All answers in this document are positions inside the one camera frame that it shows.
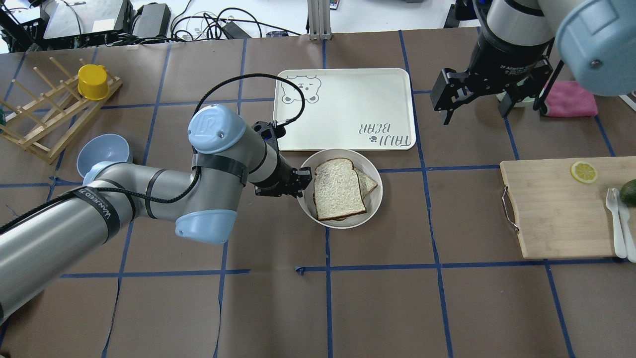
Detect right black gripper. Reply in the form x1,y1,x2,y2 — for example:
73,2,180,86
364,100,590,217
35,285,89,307
431,35,554,125

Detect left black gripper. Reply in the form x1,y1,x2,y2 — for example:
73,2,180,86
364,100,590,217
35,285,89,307
251,121,313,198

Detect bread slice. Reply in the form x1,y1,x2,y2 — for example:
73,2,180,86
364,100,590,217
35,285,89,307
354,167,378,200
314,157,367,221

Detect white round plate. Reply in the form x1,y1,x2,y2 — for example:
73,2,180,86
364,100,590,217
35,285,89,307
298,149,383,229

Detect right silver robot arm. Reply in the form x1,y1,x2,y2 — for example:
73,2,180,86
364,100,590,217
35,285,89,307
431,0,636,125

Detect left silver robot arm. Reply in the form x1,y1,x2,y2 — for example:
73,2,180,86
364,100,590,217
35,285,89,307
0,104,312,322

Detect cream bear serving tray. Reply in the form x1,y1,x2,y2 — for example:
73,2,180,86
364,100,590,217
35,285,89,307
273,68,415,151

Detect pink cloth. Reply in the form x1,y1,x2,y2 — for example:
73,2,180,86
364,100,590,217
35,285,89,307
539,80,598,118

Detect lemon slice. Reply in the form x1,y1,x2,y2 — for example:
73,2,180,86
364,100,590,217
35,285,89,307
570,161,598,184

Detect wooden cutting board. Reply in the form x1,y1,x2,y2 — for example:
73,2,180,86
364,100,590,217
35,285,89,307
500,156,636,259

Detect green avocado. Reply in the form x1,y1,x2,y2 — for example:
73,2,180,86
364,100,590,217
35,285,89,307
619,179,636,208

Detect blue bowl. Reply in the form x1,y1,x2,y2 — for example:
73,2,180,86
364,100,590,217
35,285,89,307
77,133,133,178

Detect yellow cup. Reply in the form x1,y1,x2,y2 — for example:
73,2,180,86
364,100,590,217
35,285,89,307
78,64,110,100

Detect wooden dish rack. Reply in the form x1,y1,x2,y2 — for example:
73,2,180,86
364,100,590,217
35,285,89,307
1,56,123,165

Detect aluminium frame post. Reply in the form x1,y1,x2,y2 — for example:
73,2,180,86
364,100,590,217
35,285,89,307
307,0,332,41

